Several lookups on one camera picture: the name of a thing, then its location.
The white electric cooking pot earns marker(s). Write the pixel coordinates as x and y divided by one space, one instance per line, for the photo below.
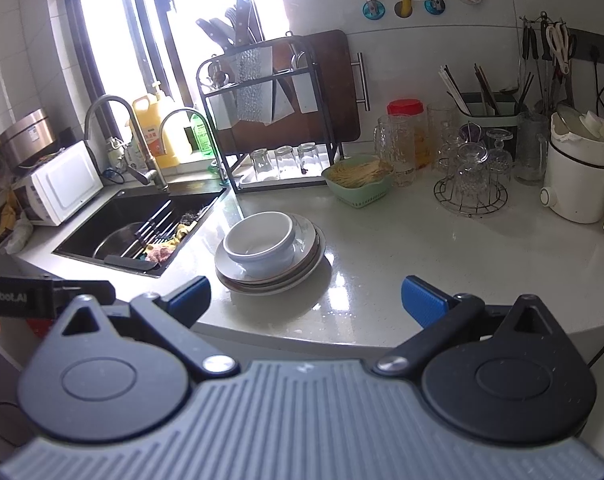
572 185

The pale blue plastic bowl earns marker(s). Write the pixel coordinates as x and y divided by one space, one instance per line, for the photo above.
262 267
288 252

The dark steel wool scourer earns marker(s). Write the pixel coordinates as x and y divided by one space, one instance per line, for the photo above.
189 219

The clear textured sheet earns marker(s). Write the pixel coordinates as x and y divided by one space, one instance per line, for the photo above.
254 85

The white cutlery holder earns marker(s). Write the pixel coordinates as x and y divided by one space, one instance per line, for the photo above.
307 92
222 110

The black power strip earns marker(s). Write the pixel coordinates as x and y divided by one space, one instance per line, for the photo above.
597 47

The white drip tray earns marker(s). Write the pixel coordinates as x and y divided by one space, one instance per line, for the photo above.
252 184

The upturned drinking glass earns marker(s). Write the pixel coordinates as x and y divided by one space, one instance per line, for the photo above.
307 157
285 162
262 165

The kitchen knife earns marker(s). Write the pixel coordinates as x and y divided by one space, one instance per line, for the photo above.
246 20
212 35
233 25

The green detergent bottle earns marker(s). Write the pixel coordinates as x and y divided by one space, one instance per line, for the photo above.
202 135

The textured glass mug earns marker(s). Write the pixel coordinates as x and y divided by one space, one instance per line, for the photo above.
394 155

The row of hanging utensils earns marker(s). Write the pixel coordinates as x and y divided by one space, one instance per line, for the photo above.
532 55

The black sink drain rack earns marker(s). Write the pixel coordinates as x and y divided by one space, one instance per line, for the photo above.
127 263

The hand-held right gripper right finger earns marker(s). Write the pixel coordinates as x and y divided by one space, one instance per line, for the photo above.
424 302

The brown wooden cutting board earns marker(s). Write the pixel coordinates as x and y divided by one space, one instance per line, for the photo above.
332 85

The white plastic bag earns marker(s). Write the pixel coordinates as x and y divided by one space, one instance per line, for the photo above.
18 237

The bundle of dry noodles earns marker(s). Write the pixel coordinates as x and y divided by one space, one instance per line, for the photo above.
357 172

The clear glass pitcher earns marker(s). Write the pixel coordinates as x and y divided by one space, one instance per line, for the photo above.
529 155

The tall clear glass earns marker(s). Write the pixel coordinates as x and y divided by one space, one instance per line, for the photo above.
439 120

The yellow dish cloth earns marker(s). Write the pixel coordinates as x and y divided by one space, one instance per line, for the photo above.
179 235

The bundle of chopsticks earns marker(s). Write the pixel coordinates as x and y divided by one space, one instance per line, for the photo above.
454 90

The pink dish cloth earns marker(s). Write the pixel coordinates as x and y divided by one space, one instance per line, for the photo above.
159 252

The small steel faucet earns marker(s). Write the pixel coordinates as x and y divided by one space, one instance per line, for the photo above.
217 160

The tall steel faucet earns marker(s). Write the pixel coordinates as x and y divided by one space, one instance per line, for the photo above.
149 160

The clear jar with red lid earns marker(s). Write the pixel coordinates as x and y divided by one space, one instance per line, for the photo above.
407 110

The yellow detergent bottle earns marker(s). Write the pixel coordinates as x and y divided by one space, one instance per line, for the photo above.
154 135

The white ceramic bowl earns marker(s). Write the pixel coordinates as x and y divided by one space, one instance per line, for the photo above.
262 235

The green plastic basket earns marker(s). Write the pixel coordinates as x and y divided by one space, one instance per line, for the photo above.
357 195

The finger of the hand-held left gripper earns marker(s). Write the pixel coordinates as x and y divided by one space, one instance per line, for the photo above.
92 290

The pink flower print plate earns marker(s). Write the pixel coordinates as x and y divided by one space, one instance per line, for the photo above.
267 291

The white microwave oven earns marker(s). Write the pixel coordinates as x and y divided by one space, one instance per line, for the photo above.
62 185

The steel rice cooker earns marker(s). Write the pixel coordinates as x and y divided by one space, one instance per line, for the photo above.
27 135

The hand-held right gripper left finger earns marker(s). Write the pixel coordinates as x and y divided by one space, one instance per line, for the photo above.
192 295

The chopstick caddy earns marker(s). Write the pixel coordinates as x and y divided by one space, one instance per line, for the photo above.
502 115

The black kitchen sink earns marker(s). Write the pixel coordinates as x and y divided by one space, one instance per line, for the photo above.
112 210

